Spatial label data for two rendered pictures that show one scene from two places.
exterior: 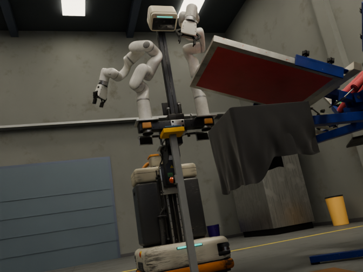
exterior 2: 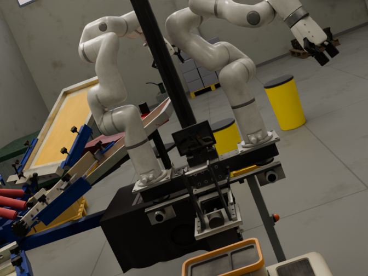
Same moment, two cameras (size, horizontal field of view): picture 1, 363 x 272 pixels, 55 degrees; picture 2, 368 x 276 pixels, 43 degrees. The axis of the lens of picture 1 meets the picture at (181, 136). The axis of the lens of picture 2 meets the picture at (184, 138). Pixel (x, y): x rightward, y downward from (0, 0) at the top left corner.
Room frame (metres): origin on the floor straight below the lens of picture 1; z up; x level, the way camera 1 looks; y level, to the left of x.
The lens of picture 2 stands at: (4.00, 0.72, 1.63)
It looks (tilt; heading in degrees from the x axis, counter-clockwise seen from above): 12 degrees down; 205
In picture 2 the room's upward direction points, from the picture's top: 22 degrees counter-clockwise
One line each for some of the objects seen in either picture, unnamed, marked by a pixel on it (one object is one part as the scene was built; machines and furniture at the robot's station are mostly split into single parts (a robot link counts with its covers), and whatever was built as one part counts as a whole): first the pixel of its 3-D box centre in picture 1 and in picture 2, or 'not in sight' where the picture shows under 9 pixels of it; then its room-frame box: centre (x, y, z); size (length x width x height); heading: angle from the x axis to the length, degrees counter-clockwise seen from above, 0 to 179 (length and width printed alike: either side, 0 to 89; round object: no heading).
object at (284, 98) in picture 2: not in sight; (286, 103); (-1.75, -0.44, 0.31); 0.40 x 0.39 x 0.62; 15
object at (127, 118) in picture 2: (199, 89); (127, 126); (2.47, -0.20, 1.37); 0.13 x 0.10 x 0.16; 91
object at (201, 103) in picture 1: (201, 109); (144, 162); (2.48, -0.18, 1.21); 0.16 x 0.13 x 0.15; 18
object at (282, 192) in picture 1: (269, 184); not in sight; (8.52, -1.92, 1.13); 1.70 x 1.30 x 2.26; 18
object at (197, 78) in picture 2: not in sight; (205, 66); (-7.14, -3.14, 0.58); 1.17 x 0.78 x 1.16; 108
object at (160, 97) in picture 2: not in sight; (162, 91); (-6.75, -4.32, 0.38); 0.78 x 0.62 x 0.75; 18
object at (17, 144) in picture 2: not in sight; (44, 157); (-2.75, -5.25, 0.42); 2.04 x 1.86 x 0.84; 18
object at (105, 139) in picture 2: not in sight; (123, 134); (0.96, -1.16, 1.06); 0.61 x 0.46 x 0.12; 164
